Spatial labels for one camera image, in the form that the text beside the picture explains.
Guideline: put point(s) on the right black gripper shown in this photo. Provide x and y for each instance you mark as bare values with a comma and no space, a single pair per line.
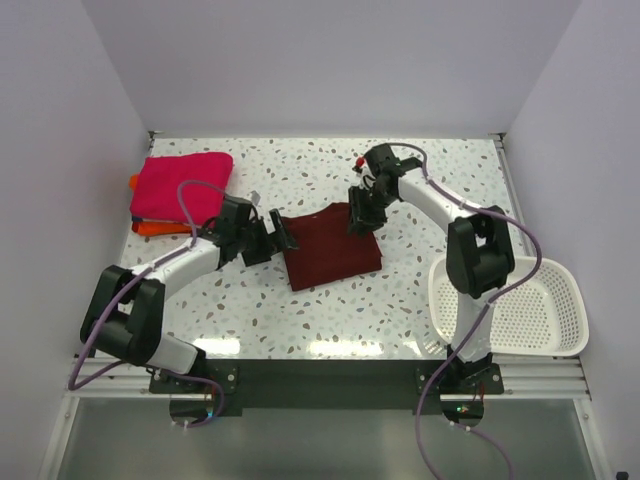
359,218

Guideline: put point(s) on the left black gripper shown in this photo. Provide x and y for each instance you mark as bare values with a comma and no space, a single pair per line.
263,253

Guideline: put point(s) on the dark red t-shirt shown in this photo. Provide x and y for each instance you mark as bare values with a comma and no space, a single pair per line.
326,251

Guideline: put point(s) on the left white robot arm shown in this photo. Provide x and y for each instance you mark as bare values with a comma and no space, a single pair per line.
126,312

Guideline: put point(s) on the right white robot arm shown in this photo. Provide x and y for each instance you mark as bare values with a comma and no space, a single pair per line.
479,255

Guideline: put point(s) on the folded pink t-shirt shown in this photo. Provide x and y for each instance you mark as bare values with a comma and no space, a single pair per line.
177,189

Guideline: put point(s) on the folded orange t-shirt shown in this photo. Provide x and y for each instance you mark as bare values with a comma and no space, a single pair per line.
155,227

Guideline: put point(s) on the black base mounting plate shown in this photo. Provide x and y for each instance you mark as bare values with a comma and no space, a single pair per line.
229,387

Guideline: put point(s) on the white perforated plastic basket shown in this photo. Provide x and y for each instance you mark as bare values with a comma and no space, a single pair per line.
544,317

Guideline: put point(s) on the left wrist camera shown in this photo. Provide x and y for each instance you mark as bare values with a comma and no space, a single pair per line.
255,198

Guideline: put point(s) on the aluminium extrusion rail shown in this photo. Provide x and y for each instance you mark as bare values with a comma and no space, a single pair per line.
522,377

